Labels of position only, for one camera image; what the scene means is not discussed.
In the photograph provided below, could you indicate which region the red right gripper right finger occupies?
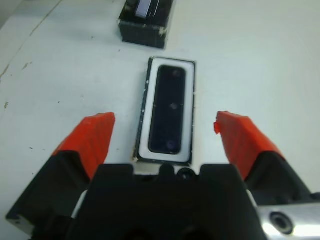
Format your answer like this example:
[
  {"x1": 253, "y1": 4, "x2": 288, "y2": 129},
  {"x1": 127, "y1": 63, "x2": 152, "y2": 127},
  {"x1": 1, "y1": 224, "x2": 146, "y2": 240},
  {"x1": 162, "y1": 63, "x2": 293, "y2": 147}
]
[{"x1": 214, "y1": 111, "x2": 313, "y2": 207}]

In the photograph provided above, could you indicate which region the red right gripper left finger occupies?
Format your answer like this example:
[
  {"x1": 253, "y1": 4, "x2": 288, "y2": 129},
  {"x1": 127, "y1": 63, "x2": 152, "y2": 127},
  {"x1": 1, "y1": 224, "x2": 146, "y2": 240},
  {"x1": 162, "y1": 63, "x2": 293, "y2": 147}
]
[{"x1": 6, "y1": 112, "x2": 116, "y2": 233}]

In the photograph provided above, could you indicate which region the glossy black box lid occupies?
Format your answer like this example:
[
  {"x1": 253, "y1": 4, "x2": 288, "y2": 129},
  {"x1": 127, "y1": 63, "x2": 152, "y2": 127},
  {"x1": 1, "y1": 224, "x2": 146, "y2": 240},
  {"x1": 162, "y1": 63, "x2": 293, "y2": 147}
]
[{"x1": 117, "y1": 0, "x2": 175, "y2": 50}]

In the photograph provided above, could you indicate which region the white lined camera box base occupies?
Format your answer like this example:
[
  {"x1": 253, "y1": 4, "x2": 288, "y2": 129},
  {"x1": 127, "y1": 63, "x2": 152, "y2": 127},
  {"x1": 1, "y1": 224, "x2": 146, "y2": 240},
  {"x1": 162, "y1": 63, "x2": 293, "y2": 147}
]
[{"x1": 132, "y1": 56, "x2": 198, "y2": 167}]

